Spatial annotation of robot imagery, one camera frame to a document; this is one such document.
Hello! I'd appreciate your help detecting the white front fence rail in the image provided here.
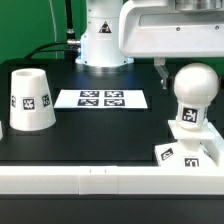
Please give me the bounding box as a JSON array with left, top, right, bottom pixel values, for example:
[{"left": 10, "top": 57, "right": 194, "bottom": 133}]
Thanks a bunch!
[{"left": 0, "top": 166, "right": 224, "bottom": 195}]

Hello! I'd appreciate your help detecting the black cable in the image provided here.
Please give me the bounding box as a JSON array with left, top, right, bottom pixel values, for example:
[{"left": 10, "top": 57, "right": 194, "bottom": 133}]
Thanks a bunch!
[{"left": 24, "top": 0, "right": 82, "bottom": 60}]

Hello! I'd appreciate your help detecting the white lamp shade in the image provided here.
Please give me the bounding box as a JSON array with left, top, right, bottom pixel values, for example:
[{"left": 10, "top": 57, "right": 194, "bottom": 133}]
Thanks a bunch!
[{"left": 10, "top": 68, "right": 56, "bottom": 131}]

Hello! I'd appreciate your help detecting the white lamp bulb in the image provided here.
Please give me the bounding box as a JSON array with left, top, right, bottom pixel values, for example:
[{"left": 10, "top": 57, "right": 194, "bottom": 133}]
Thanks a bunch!
[{"left": 174, "top": 63, "right": 219, "bottom": 130}]

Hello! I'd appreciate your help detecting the white marker sheet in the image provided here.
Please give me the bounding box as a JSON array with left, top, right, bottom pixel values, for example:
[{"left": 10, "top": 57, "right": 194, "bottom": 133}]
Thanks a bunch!
[{"left": 54, "top": 90, "right": 148, "bottom": 109}]

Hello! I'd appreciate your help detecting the white fence rail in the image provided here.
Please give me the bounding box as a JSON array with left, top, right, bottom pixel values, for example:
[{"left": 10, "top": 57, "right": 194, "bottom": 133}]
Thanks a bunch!
[
  {"left": 202, "top": 122, "right": 224, "bottom": 168},
  {"left": 0, "top": 166, "right": 224, "bottom": 195}
]

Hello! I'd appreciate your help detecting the white right fence rail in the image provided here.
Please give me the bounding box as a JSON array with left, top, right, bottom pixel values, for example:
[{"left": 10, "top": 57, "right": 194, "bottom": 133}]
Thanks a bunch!
[{"left": 202, "top": 122, "right": 224, "bottom": 168}]

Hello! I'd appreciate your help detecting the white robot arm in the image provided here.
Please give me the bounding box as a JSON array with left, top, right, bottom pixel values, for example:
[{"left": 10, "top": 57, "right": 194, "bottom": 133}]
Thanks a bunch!
[{"left": 76, "top": 0, "right": 224, "bottom": 85}]

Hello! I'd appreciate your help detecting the white block at left edge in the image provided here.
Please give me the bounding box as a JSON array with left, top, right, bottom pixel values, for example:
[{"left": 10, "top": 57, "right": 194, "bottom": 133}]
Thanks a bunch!
[{"left": 0, "top": 121, "right": 3, "bottom": 141}]

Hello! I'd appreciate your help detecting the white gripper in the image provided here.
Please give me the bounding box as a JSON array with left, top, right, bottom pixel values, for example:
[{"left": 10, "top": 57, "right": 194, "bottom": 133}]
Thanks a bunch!
[{"left": 119, "top": 0, "right": 224, "bottom": 89}]

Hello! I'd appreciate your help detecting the white lamp base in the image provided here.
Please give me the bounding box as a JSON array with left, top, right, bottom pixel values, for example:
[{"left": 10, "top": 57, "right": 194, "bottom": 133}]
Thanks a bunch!
[{"left": 155, "top": 120, "right": 215, "bottom": 168}]

